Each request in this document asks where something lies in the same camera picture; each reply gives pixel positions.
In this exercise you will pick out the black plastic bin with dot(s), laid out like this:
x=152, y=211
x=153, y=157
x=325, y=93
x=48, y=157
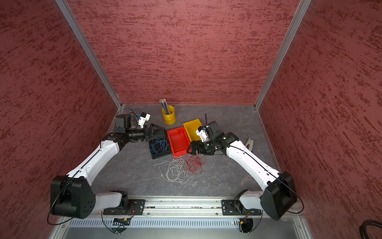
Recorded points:
x=159, y=148

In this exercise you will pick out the right corner aluminium post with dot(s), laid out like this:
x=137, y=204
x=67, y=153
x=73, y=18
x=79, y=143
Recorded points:
x=288, y=38

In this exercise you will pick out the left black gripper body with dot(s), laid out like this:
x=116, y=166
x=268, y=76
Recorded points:
x=145, y=135

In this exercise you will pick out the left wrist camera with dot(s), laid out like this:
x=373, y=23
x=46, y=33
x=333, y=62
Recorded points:
x=143, y=118

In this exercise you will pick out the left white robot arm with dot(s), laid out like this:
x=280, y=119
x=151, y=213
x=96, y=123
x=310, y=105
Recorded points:
x=71, y=195

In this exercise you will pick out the bundle of metal rods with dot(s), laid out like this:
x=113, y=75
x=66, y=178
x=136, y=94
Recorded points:
x=165, y=106

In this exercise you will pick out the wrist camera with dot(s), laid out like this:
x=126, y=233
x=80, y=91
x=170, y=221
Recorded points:
x=143, y=118
x=202, y=133

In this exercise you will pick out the left corner aluminium post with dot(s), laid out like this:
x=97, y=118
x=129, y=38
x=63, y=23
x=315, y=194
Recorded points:
x=79, y=34

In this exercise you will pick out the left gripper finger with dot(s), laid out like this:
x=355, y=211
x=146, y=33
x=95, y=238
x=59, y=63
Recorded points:
x=156, y=128
x=160, y=135

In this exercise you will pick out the corner aluminium post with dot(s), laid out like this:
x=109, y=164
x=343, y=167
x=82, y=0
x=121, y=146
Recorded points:
x=79, y=34
x=288, y=38

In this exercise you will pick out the red plastic bin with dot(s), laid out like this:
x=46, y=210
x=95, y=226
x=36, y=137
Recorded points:
x=179, y=141

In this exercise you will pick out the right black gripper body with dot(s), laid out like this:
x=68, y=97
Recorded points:
x=206, y=147

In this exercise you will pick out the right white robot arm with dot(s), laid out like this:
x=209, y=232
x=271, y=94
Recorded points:
x=277, y=194

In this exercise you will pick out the yellow plastic bin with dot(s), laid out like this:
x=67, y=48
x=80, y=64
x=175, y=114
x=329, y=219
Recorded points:
x=191, y=127

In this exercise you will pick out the yellow metal cup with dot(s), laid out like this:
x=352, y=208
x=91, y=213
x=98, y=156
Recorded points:
x=169, y=119

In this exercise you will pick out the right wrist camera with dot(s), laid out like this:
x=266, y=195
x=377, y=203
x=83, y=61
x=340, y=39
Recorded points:
x=202, y=133

